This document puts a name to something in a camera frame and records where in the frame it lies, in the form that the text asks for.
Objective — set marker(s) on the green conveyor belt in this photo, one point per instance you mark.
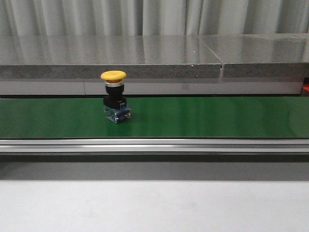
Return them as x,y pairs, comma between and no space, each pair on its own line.
244,117

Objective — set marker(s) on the grey stone slab right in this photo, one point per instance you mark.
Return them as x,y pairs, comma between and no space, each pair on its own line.
283,56

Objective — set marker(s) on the grey stone slab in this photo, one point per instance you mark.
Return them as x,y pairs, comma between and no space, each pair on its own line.
283,56
87,57

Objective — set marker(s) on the grey stone slab left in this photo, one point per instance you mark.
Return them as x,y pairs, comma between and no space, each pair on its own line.
87,57

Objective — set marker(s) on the red object at right edge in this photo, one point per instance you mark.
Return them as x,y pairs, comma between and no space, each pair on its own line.
305,90

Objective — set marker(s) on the grey curtain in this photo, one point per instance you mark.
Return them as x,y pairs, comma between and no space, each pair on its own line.
152,17

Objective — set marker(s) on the aluminium conveyor side rail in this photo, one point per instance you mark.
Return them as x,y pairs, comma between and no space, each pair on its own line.
131,146

